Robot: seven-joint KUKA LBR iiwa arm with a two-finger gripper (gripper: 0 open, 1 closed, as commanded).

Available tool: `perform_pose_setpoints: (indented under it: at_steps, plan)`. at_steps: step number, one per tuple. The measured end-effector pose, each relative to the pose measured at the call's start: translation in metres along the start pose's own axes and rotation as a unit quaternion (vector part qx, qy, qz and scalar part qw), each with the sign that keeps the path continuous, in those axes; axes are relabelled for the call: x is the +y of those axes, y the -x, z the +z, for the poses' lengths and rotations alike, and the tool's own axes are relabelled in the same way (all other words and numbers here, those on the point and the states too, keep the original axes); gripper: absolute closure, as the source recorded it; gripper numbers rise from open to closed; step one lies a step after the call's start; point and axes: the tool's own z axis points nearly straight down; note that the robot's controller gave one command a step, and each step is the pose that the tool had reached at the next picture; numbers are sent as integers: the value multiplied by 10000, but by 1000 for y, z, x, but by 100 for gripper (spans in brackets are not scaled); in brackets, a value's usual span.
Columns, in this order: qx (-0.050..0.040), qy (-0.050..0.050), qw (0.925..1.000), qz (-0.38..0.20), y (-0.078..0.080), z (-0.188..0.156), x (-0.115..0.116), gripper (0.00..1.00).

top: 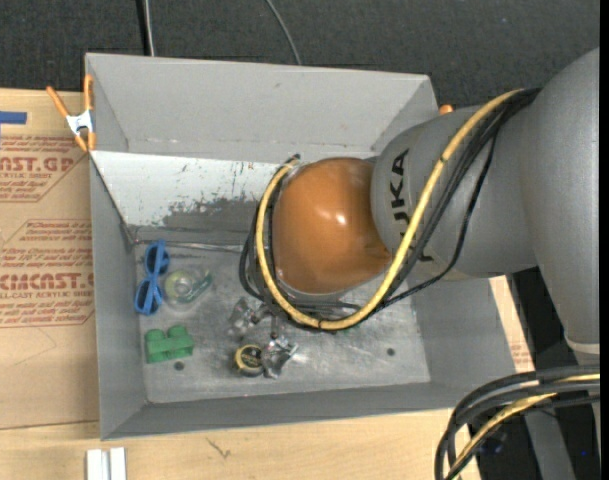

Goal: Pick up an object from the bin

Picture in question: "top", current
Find black and yellow tape measure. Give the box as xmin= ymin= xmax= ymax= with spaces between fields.
xmin=233 ymin=343 xmax=267 ymax=379

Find brown cardboard board, red print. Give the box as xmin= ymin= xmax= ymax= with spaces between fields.
xmin=0 ymin=86 xmax=536 ymax=432

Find clear and green tape dispenser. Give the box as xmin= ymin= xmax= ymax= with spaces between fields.
xmin=162 ymin=268 xmax=216 ymax=312

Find green toy building block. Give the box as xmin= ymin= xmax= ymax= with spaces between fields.
xmin=143 ymin=324 xmax=196 ymax=366

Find blue sunglasses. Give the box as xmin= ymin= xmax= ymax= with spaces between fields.
xmin=133 ymin=239 xmax=172 ymax=317

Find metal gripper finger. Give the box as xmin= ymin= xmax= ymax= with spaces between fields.
xmin=261 ymin=335 xmax=301 ymax=380
xmin=227 ymin=296 xmax=265 ymax=340

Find grey metal bin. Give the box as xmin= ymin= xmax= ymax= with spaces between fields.
xmin=83 ymin=51 xmax=531 ymax=442

